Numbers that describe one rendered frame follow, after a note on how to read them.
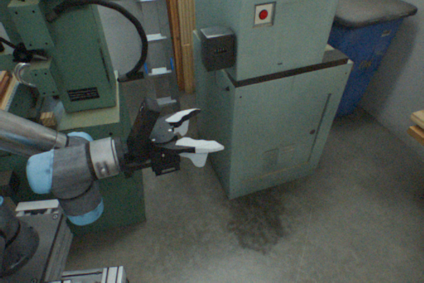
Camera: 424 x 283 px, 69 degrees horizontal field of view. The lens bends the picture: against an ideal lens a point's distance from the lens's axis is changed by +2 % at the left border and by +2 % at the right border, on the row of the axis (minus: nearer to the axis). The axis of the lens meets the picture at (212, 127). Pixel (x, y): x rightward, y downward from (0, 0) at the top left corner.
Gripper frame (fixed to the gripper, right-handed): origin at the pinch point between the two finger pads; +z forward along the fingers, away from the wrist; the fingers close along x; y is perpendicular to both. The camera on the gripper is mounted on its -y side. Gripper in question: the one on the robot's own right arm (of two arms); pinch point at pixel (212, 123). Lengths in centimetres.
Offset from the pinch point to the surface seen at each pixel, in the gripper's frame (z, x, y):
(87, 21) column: -23, -73, -6
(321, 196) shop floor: 90, -58, 117
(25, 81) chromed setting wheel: -51, -76, 14
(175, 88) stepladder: 21, -153, 68
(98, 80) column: -25, -76, 19
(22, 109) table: -56, -76, 25
